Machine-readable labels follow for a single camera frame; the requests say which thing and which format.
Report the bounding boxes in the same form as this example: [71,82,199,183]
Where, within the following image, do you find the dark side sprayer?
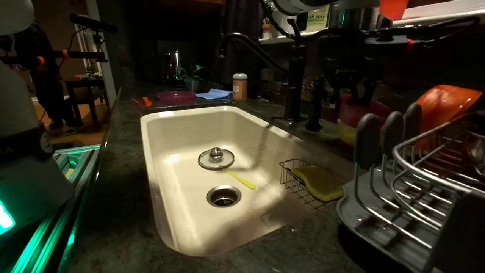
[306,77,324,132]

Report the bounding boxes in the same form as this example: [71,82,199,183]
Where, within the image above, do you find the wire sponge caddy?
[280,159,329,211]

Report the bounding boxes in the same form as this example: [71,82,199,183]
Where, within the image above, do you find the dark bronze faucet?
[218,20,306,124]

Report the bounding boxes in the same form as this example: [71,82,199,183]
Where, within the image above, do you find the white kitchen sink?
[139,105,355,258]

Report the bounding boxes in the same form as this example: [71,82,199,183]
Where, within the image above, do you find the blue dish cloth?
[195,88,232,100]

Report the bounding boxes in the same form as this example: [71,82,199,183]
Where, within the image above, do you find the magenta plastic bowl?
[338,94,391,127]

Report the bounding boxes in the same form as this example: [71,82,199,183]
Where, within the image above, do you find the yellow plastic stick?
[224,170,256,190]

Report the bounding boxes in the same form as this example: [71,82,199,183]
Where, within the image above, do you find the dark wooden stool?
[65,77,109,126]

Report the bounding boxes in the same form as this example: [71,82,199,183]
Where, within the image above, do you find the orange soap pump bottle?
[232,73,247,100]

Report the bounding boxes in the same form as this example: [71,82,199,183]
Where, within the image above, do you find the round sink strainer lid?
[199,147,235,170]

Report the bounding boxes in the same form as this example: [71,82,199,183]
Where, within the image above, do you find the grey dish rack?
[336,105,485,273]

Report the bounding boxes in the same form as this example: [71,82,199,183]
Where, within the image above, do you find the orange cup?
[379,0,409,21]

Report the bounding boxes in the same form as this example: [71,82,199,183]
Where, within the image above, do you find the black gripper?
[323,44,399,108]

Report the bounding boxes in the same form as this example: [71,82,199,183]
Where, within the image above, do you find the camera tripod rig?
[0,12,118,77]

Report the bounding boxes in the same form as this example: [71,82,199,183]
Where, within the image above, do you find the yellow sponge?
[292,165,344,202]

